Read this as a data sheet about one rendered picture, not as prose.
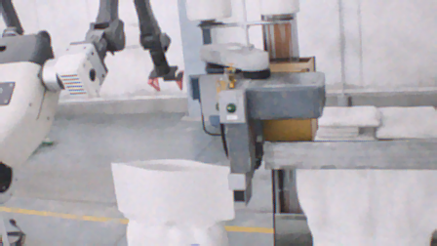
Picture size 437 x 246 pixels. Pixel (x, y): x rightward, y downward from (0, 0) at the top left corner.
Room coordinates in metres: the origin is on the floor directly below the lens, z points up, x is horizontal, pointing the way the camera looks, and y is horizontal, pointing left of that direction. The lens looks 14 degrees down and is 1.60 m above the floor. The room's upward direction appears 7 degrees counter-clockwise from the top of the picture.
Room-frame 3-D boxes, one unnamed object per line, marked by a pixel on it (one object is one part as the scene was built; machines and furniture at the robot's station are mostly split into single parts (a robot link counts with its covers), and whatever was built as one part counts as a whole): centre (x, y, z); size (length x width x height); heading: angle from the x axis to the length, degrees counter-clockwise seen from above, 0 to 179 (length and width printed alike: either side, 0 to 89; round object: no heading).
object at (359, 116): (4.08, -1.70, 0.44); 0.66 x 0.42 x 0.14; 63
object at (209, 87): (1.79, -0.29, 1.23); 0.28 x 0.07 x 0.16; 67
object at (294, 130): (1.78, -0.47, 1.18); 0.34 x 0.25 x 0.31; 157
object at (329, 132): (4.30, -1.72, 0.32); 0.66 x 0.42 x 0.15; 151
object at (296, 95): (1.45, -0.37, 1.21); 0.30 x 0.25 x 0.30; 67
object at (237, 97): (1.36, -0.21, 1.29); 0.08 x 0.05 x 0.09; 67
